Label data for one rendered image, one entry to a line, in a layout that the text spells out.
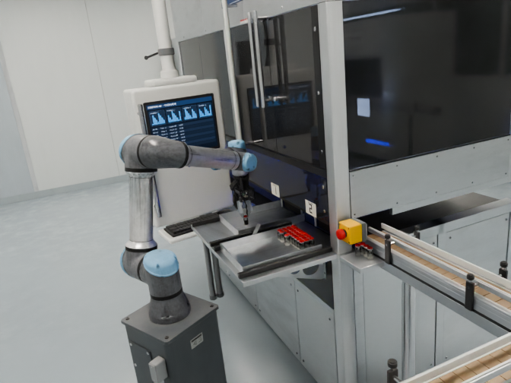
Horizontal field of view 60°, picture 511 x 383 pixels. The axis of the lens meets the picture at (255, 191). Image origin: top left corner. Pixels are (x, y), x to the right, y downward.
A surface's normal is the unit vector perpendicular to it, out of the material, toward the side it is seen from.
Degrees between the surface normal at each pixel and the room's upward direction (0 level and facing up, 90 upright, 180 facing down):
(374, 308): 90
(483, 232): 90
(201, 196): 90
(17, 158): 90
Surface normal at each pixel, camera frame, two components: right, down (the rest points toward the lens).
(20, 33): 0.40, 0.23
